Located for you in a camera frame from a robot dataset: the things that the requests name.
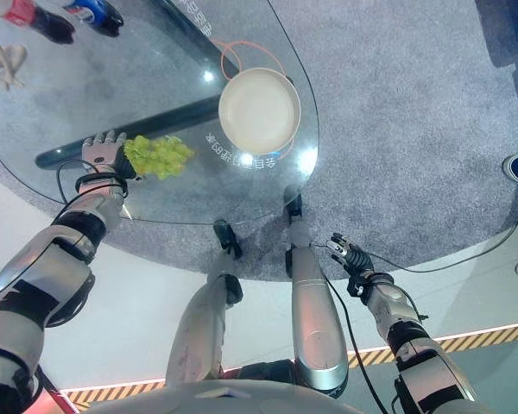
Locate dark robot left foot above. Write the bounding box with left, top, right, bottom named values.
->
left=212, top=218, right=244, bottom=260

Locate blue label cola bottle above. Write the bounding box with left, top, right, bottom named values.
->
left=61, top=0, right=125, bottom=39

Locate dark robot right foot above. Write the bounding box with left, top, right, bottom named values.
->
left=281, top=185, right=305, bottom=226

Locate silver robot left leg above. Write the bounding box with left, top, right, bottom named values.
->
left=165, top=252, right=245, bottom=390

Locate cream round plate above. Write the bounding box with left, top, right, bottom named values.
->
left=218, top=66, right=303, bottom=154

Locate beige figurine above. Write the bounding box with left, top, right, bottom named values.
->
left=0, top=31, right=29, bottom=92

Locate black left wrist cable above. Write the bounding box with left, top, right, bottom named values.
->
left=55, top=159, right=130, bottom=205

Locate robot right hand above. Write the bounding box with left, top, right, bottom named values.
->
left=327, top=232, right=376, bottom=278

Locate dark table base beam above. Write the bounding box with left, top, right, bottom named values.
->
left=35, top=0, right=243, bottom=170

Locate dark robot foot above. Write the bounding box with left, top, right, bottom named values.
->
left=281, top=185, right=305, bottom=226
left=212, top=218, right=244, bottom=260

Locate red label cola bottle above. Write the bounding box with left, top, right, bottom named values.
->
left=0, top=0, right=77, bottom=45

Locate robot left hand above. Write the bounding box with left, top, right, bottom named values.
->
left=81, top=129, right=142, bottom=180

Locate silver robot torso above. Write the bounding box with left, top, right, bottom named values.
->
left=80, top=360, right=420, bottom=414

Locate green grape bunch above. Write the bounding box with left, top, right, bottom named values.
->
left=123, top=135, right=197, bottom=182

